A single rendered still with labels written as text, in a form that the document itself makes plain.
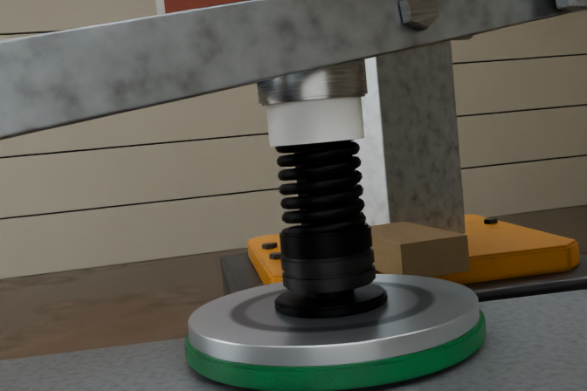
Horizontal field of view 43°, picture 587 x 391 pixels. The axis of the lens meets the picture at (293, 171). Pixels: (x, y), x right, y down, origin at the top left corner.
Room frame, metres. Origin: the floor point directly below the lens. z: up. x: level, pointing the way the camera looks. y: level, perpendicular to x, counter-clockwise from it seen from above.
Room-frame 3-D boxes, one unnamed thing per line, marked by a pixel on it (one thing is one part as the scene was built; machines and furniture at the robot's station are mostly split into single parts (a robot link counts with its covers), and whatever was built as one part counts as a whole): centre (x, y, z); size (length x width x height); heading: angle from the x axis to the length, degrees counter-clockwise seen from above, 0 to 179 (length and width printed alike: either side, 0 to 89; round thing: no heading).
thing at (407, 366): (0.55, -0.02, 0.85); 0.22 x 0.22 x 0.04
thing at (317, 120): (0.55, -0.02, 1.00); 0.07 x 0.07 x 0.04
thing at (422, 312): (0.55, -0.02, 0.85); 0.21 x 0.21 x 0.01
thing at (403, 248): (1.09, -0.15, 0.81); 0.20 x 0.10 x 0.05; 16
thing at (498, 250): (1.34, -0.16, 0.76); 0.49 x 0.49 x 0.05; 8
